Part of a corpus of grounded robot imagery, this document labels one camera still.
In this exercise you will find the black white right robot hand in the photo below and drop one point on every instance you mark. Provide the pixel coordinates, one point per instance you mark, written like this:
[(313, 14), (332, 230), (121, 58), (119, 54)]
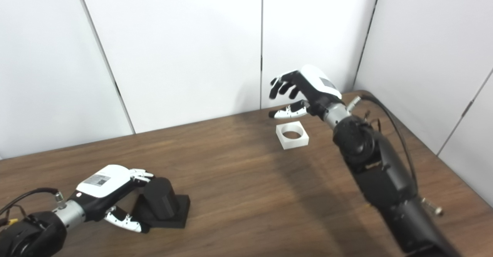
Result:
[(316, 83)]

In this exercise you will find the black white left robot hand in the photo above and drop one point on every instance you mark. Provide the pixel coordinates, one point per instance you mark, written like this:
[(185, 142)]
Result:
[(100, 187)]

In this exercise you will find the white square piece with hole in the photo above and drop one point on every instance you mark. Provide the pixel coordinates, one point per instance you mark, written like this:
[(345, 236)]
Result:
[(296, 144)]

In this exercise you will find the black peg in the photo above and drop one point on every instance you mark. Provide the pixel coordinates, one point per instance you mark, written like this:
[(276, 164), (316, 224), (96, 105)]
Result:
[(163, 201)]

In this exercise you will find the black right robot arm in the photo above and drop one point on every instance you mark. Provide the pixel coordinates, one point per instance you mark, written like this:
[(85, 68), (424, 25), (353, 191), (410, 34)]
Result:
[(385, 180)]

